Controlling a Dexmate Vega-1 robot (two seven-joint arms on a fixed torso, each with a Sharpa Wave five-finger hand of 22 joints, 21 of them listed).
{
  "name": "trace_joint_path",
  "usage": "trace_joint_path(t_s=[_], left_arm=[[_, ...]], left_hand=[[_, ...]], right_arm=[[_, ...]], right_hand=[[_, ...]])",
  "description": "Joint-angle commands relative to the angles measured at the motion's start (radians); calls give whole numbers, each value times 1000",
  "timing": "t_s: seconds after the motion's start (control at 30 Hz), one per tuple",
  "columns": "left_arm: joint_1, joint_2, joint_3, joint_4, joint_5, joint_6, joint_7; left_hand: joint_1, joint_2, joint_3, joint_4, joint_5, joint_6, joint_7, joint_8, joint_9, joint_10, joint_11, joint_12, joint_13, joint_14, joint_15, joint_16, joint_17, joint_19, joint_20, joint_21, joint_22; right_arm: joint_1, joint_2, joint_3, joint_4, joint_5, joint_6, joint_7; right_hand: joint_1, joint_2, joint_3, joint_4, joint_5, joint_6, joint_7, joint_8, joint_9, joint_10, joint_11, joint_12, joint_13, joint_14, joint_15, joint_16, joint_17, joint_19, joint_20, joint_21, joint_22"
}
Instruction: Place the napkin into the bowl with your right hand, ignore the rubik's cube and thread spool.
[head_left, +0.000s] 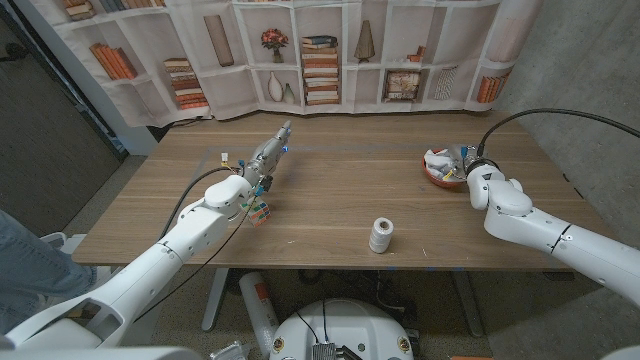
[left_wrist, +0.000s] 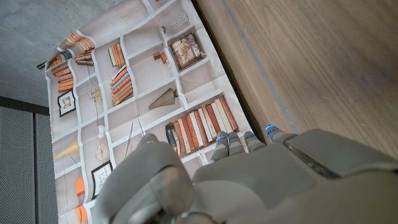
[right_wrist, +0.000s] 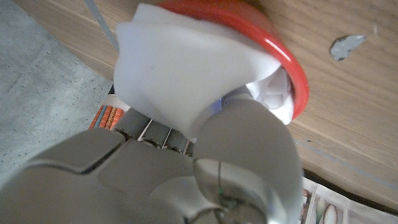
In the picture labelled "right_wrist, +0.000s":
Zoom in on printed bookshelf backdrop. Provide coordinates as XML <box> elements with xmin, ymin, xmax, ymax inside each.
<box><xmin>88</xmin><ymin>93</ymin><xmax>398</xmax><ymax>224</ymax></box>

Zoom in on red bowl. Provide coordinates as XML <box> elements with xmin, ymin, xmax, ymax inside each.
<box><xmin>155</xmin><ymin>0</ymin><xmax>310</xmax><ymax>121</ymax></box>

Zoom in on white cloth napkin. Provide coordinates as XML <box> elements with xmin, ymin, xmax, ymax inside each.
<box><xmin>113</xmin><ymin>2</ymin><xmax>295</xmax><ymax>142</ymax></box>

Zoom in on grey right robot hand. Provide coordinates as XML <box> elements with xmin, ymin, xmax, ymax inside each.
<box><xmin>0</xmin><ymin>93</ymin><xmax>304</xmax><ymax>224</ymax></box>

